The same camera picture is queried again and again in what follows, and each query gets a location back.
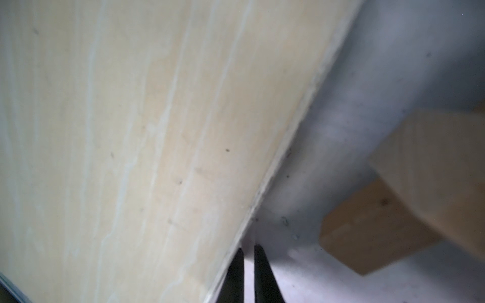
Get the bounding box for plywood canvas board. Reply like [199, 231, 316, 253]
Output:
[1, 1, 362, 302]

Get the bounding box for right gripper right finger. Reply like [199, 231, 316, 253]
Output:
[254, 244, 285, 303]

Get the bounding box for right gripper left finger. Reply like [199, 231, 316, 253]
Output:
[216, 248, 245, 303]

